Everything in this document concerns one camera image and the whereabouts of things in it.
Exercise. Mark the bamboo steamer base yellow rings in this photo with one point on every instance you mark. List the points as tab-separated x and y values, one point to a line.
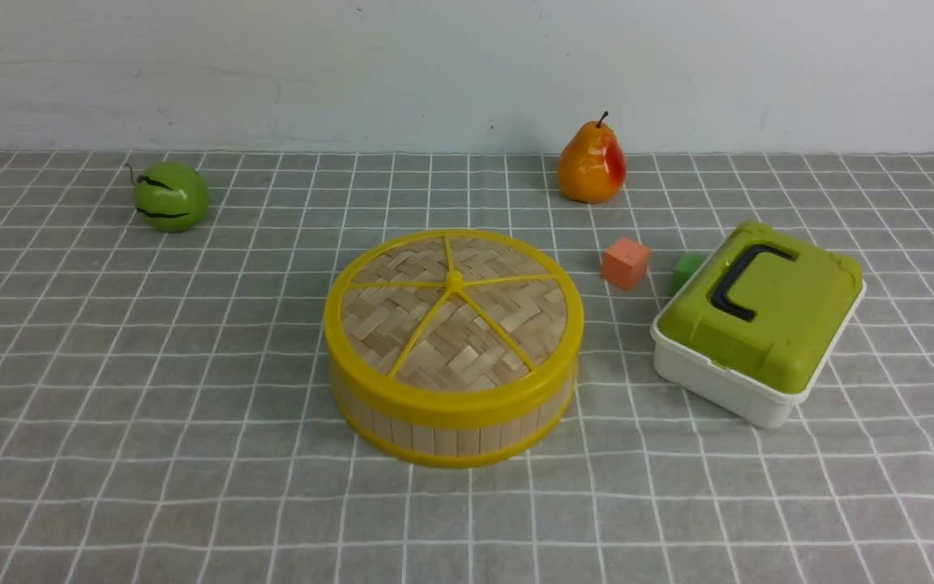
451	442

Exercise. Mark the green toy apple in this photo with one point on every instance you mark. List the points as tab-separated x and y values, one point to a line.
170	196

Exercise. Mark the green lidded white plastic box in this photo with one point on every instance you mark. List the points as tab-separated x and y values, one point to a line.
751	330

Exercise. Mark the yellow woven bamboo steamer lid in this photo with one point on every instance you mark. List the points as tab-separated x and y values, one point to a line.
453	328

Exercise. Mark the orange red toy pear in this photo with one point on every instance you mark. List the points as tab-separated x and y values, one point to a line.
592	168

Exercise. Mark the green foam cube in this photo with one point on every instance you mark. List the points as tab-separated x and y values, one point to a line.
687	264

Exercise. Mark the orange foam cube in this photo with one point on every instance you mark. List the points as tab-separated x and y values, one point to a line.
625	263

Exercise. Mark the grey checked tablecloth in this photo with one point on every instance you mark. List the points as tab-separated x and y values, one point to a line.
166	416

